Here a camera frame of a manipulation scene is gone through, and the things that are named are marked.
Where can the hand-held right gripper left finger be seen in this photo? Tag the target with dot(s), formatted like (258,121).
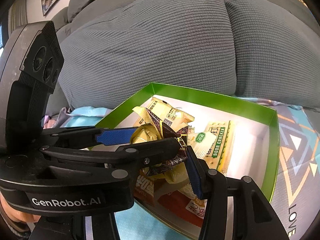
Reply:
(102,227)

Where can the soda cracker pack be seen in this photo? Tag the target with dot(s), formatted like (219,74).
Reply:
(220,150)

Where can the pale yellow candy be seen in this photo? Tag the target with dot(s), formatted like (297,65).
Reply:
(175,177)

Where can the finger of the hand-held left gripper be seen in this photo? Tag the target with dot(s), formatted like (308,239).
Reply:
(140,153)
(112,136)

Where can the yellow snack packet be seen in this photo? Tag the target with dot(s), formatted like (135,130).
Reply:
(172,115)

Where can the gold foil chocolate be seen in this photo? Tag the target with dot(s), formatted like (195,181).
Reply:
(147,135)

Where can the dark patterned candy wrapper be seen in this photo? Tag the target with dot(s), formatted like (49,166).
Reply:
(175,161)

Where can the white slatted panel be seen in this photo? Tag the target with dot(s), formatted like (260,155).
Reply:
(18,15)

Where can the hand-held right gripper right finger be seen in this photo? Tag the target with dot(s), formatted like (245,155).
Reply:
(193,175)

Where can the grey sofa cushion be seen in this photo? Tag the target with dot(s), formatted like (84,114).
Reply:
(275,55)
(150,42)

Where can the orange seed packet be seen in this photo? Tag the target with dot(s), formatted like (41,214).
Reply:
(145,185)

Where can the person's left hand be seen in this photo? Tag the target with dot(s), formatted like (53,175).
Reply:
(12,215)

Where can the brown milk tea packet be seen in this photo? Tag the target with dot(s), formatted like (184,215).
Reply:
(180,202)

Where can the green and white candy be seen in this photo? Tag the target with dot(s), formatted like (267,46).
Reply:
(202,142)

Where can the green cardboard box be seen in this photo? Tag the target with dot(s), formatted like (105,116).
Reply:
(250,140)

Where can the grey sofa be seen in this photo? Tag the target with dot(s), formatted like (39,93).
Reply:
(87,2)

